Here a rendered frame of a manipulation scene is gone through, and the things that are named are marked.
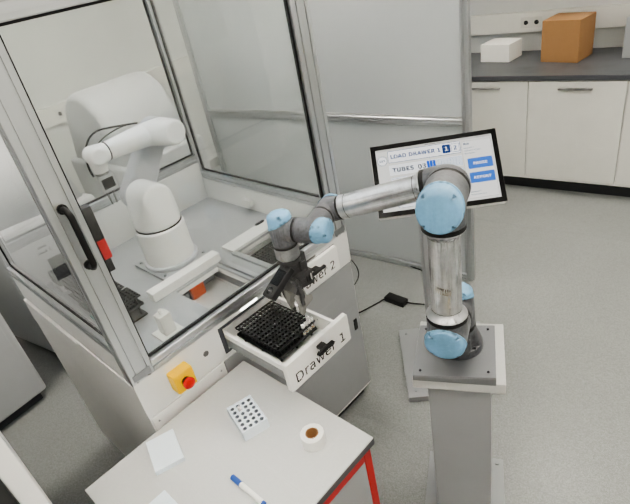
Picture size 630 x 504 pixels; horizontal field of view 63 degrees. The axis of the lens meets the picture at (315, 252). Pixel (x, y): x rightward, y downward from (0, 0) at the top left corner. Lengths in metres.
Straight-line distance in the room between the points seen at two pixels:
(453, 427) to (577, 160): 2.76
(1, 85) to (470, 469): 1.84
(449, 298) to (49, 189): 1.05
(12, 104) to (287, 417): 1.11
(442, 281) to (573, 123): 2.88
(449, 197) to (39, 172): 0.97
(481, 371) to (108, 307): 1.11
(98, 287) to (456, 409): 1.18
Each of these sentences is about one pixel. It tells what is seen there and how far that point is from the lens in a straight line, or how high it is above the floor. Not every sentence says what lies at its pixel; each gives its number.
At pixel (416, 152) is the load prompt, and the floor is 1.16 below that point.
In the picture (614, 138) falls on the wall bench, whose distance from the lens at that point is 4.16.
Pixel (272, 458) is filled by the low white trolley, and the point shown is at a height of 0.76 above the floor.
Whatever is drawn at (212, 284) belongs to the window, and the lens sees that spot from 1.73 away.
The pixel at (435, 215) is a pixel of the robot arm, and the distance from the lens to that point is 1.28.
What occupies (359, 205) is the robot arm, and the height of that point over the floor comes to 1.31.
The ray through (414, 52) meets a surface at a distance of 2.93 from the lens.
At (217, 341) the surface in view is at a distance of 1.81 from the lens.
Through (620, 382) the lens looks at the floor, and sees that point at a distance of 2.85.
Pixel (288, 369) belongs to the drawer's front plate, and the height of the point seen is 0.91.
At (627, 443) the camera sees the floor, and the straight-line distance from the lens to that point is 2.61.
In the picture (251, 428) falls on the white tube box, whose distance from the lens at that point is 1.62.
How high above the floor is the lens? 1.99
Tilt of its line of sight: 31 degrees down
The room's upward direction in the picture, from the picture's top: 12 degrees counter-clockwise
